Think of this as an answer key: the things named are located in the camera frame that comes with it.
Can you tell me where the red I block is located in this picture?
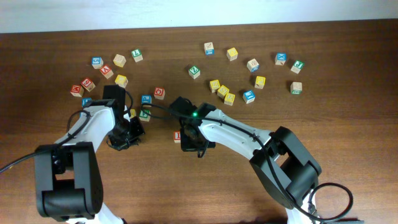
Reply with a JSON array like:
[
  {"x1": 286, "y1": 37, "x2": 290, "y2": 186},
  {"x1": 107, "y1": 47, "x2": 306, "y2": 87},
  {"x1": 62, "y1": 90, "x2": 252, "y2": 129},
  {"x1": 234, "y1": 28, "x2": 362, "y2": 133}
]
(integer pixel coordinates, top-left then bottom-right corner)
[{"x1": 174, "y1": 131, "x2": 181, "y2": 143}]

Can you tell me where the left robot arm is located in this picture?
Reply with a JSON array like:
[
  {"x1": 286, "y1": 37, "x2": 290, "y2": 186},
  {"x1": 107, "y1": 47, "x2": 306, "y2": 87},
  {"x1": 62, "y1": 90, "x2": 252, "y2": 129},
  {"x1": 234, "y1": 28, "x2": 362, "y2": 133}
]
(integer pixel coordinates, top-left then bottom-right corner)
[{"x1": 34, "y1": 85, "x2": 145, "y2": 223}]

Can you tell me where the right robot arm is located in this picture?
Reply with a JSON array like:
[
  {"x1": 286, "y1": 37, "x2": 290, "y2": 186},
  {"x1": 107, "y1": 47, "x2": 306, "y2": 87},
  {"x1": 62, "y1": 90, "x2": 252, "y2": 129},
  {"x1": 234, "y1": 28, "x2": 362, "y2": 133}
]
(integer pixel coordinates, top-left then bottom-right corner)
[{"x1": 169, "y1": 97, "x2": 322, "y2": 223}]

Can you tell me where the yellow O block centre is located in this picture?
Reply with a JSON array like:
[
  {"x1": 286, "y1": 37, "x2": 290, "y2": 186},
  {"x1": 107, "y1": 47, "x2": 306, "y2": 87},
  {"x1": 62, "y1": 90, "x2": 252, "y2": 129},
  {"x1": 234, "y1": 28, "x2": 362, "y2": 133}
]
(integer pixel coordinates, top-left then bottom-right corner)
[{"x1": 130, "y1": 109, "x2": 136, "y2": 118}]

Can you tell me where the green V block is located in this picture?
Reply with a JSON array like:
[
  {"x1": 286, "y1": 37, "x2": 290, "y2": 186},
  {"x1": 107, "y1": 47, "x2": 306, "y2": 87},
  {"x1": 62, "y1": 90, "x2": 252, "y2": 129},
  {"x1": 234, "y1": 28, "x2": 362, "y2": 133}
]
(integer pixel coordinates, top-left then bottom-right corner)
[{"x1": 139, "y1": 110, "x2": 151, "y2": 122}]

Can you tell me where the blue P block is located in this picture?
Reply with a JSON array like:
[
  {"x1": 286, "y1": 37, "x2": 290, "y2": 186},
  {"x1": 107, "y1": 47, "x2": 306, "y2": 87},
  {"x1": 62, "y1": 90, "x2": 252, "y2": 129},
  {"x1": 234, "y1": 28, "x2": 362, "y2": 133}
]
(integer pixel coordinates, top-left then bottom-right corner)
[{"x1": 141, "y1": 95, "x2": 152, "y2": 104}]

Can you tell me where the blue H block upper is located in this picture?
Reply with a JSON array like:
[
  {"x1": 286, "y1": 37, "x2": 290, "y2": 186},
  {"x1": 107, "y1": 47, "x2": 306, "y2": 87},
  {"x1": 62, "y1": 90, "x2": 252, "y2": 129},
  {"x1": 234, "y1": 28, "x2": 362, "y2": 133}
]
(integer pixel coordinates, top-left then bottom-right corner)
[{"x1": 81, "y1": 98, "x2": 91, "y2": 107}]

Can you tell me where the red Q block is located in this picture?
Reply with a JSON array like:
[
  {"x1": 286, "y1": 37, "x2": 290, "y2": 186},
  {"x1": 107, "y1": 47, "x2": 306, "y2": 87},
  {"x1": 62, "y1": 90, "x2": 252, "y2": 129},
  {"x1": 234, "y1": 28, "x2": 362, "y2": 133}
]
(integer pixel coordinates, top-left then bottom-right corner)
[{"x1": 154, "y1": 87, "x2": 165, "y2": 100}]

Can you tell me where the yellow block upper left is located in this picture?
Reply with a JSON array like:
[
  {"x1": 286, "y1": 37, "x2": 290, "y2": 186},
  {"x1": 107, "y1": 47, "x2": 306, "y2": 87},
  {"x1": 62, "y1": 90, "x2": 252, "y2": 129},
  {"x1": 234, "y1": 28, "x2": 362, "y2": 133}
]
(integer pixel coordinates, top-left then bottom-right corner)
[{"x1": 115, "y1": 75, "x2": 128, "y2": 88}]

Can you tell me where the yellow block lower cluster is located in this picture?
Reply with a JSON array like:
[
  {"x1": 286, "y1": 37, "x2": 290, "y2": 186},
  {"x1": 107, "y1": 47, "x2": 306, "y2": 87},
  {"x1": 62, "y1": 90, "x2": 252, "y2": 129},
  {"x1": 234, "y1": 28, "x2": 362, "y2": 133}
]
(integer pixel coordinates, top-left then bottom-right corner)
[{"x1": 224, "y1": 93, "x2": 236, "y2": 106}]

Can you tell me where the yellow block cluster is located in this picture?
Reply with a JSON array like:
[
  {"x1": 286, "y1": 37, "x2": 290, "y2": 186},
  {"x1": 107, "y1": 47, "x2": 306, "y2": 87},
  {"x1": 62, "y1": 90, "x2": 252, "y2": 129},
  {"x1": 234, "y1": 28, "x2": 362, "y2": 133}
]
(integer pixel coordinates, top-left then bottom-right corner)
[
  {"x1": 217, "y1": 85, "x2": 229, "y2": 99},
  {"x1": 224, "y1": 93, "x2": 236, "y2": 106}
]

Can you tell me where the yellow block middle cluster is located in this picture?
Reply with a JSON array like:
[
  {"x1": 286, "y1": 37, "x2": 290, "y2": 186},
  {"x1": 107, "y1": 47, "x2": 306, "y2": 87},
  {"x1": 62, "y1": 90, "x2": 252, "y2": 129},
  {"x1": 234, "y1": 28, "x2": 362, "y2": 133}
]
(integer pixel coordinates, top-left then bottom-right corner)
[{"x1": 217, "y1": 85, "x2": 229, "y2": 99}]

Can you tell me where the yellow S block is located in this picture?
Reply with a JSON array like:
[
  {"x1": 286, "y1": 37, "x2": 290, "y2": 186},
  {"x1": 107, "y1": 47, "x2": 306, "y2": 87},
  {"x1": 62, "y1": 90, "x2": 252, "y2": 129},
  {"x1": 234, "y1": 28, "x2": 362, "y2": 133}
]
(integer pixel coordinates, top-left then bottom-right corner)
[{"x1": 210, "y1": 80, "x2": 221, "y2": 93}]

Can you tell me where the red 9 block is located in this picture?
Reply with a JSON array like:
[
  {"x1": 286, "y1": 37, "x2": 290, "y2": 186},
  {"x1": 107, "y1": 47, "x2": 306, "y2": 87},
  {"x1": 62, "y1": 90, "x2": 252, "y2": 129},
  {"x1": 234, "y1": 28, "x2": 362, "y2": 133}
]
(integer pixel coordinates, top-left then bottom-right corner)
[{"x1": 81, "y1": 78, "x2": 95, "y2": 91}]

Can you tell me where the red M block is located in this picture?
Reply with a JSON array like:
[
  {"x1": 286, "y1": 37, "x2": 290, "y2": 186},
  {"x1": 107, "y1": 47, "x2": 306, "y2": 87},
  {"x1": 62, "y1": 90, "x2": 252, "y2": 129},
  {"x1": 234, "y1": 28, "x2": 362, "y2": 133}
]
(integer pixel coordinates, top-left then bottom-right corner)
[{"x1": 70, "y1": 85, "x2": 84, "y2": 97}]

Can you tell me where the red A block left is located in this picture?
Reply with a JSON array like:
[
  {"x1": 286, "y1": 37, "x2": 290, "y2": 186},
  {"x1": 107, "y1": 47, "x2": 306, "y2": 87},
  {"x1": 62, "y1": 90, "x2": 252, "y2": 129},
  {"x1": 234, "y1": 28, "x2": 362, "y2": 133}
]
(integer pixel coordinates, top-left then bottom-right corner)
[{"x1": 100, "y1": 65, "x2": 114, "y2": 79}]

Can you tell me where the green Z block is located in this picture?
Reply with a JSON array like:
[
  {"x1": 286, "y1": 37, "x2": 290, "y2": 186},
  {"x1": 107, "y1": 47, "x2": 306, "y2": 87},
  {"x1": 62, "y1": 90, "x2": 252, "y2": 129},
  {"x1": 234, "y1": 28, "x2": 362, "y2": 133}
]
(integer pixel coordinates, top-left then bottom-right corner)
[{"x1": 188, "y1": 66, "x2": 200, "y2": 79}]

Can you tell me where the blue E block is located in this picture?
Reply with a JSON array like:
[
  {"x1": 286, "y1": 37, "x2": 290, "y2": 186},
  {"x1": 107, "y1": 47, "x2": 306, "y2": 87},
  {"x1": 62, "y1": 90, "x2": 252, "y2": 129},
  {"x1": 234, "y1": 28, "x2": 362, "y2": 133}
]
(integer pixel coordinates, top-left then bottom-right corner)
[{"x1": 243, "y1": 90, "x2": 256, "y2": 104}]

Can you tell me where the plain yellow-edged block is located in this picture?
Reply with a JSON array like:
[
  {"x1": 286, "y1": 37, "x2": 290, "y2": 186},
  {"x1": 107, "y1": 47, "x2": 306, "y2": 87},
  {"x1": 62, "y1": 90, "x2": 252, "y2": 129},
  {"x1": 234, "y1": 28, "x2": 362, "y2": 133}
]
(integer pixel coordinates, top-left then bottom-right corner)
[{"x1": 113, "y1": 54, "x2": 126, "y2": 68}]

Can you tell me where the blue 5 block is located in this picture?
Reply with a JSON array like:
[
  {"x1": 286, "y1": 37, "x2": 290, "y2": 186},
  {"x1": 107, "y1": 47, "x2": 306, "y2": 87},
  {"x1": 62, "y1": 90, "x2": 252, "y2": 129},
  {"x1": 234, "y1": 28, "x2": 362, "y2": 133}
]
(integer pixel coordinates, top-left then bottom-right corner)
[{"x1": 91, "y1": 57, "x2": 104, "y2": 69}]

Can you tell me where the green L block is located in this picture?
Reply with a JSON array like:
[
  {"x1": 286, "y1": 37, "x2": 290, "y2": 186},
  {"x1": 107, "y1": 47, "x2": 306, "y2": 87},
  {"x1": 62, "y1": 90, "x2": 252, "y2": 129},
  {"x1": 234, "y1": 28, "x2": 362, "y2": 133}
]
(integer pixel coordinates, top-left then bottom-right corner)
[{"x1": 131, "y1": 49, "x2": 143, "y2": 62}]

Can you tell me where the plain blue-sided block top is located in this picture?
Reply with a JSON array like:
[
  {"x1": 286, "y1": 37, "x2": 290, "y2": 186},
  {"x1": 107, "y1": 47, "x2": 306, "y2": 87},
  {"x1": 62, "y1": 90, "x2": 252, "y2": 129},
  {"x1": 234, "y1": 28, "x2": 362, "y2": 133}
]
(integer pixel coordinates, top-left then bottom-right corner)
[{"x1": 204, "y1": 42, "x2": 215, "y2": 55}]

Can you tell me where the plain blue-sided block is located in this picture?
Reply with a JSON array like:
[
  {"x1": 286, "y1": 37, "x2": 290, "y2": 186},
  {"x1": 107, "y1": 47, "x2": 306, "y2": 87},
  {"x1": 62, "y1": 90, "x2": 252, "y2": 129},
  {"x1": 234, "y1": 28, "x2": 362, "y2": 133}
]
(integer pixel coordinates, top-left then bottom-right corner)
[
  {"x1": 204, "y1": 42, "x2": 215, "y2": 55},
  {"x1": 247, "y1": 59, "x2": 259, "y2": 72}
]

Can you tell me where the yellow block top right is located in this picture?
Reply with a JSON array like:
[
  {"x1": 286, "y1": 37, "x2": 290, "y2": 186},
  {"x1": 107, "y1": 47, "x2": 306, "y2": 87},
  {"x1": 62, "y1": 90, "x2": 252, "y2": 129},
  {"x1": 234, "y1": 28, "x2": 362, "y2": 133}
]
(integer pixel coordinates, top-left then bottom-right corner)
[{"x1": 226, "y1": 47, "x2": 238, "y2": 61}]

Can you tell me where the plain blue-sided block right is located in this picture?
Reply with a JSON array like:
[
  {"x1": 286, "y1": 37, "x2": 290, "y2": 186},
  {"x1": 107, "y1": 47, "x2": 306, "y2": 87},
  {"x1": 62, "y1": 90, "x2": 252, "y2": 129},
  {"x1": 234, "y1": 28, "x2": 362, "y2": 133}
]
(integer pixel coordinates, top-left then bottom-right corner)
[{"x1": 247, "y1": 59, "x2": 259, "y2": 72}]

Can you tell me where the plain green-sided block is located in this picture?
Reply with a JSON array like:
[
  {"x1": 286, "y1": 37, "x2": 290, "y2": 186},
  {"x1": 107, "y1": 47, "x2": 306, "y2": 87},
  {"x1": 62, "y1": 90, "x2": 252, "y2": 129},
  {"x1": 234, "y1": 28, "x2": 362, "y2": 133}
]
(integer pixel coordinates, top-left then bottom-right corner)
[{"x1": 290, "y1": 82, "x2": 302, "y2": 95}]

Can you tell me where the blue K block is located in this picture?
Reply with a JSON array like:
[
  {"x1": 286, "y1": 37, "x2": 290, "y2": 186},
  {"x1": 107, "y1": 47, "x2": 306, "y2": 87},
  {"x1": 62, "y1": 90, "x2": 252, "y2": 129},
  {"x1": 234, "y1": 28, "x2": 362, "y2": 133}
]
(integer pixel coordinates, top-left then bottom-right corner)
[{"x1": 275, "y1": 52, "x2": 287, "y2": 65}]

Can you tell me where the green J block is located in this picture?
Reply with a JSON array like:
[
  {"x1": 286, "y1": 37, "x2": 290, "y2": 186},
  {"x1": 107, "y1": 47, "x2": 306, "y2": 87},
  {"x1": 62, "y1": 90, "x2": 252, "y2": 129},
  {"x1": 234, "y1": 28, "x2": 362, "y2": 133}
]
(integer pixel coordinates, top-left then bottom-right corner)
[{"x1": 290, "y1": 60, "x2": 305, "y2": 74}]

